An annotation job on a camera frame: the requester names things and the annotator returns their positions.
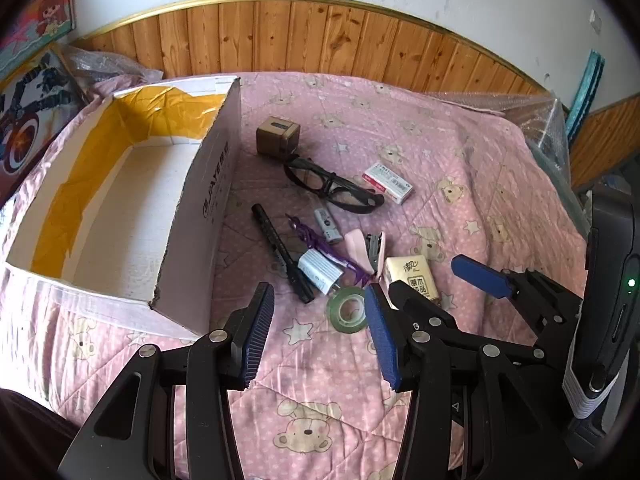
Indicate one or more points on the blue foam boards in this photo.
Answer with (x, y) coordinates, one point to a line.
(585, 90)

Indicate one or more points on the cartoon girl picture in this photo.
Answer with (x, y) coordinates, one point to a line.
(40, 15)

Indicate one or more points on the white cardboard box yellow tape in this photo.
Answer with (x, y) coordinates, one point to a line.
(210, 185)

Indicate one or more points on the green tape roll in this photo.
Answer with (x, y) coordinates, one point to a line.
(336, 317)

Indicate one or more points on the black eyeglasses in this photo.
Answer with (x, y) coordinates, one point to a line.
(327, 180)

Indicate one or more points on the pink stapler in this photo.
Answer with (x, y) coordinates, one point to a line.
(357, 247)

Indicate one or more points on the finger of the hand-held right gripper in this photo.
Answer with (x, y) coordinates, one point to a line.
(417, 305)
(480, 275)

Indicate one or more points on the pink bear printed blanket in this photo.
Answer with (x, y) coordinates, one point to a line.
(450, 150)

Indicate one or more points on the small grey white device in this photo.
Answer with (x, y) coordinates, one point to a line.
(327, 225)

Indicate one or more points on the small brown cardboard box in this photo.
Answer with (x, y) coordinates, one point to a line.
(275, 137)

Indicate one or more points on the cream tissue packet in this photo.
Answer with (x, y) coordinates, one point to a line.
(410, 277)

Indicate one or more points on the white charger plug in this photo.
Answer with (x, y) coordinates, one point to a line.
(320, 272)

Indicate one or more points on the superhero toy box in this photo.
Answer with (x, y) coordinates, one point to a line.
(35, 105)

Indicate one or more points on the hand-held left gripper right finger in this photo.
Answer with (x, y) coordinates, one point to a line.
(380, 342)

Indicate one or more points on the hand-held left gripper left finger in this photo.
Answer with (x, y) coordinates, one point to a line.
(257, 332)

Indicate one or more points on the purple silver toy figure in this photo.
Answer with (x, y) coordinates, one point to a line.
(312, 239)

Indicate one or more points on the small red white box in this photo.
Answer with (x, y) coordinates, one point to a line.
(387, 182)

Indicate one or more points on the black marker pen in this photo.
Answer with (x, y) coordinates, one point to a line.
(277, 245)

